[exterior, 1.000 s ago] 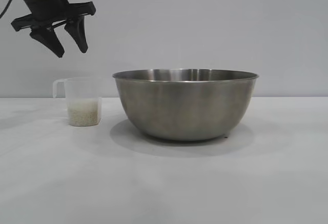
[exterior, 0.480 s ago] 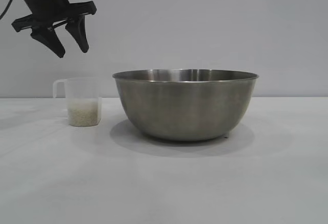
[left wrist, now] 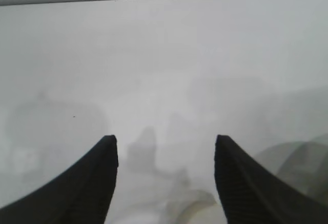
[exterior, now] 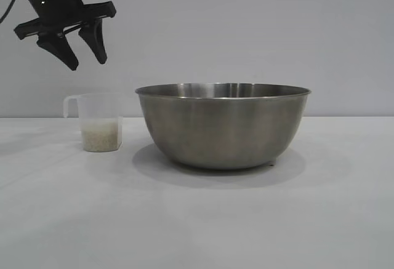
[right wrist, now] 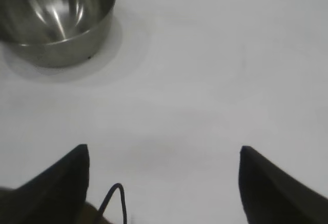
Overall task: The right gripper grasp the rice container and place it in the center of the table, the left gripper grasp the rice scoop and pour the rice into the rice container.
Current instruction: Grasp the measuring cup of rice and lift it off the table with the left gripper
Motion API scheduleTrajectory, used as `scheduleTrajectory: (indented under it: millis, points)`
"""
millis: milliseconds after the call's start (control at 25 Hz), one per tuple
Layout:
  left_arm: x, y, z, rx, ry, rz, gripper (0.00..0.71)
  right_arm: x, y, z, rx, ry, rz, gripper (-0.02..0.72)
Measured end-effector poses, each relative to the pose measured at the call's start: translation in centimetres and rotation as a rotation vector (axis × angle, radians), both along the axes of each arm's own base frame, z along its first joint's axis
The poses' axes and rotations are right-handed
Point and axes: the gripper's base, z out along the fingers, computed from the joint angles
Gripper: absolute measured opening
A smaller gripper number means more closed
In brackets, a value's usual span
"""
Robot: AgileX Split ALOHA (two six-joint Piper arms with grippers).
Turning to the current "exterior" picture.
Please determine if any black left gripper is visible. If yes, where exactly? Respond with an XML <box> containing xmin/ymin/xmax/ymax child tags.
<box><xmin>14</xmin><ymin>0</ymin><xmax>117</xmax><ymax>71</ymax></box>

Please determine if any clear plastic measuring cup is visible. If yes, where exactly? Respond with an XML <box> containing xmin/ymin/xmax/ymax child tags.
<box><xmin>63</xmin><ymin>92</ymin><xmax>124</xmax><ymax>152</ymax></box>

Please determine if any white rice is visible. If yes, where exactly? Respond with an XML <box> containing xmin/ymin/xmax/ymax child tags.
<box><xmin>81</xmin><ymin>120</ymin><xmax>119</xmax><ymax>152</ymax></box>

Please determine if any stainless steel mixing bowl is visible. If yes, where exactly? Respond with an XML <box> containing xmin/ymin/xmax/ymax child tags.
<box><xmin>134</xmin><ymin>81</ymin><xmax>312</xmax><ymax>171</ymax></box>

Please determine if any black cable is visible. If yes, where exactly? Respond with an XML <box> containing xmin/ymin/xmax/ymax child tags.
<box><xmin>0</xmin><ymin>0</ymin><xmax>22</xmax><ymax>23</ymax></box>

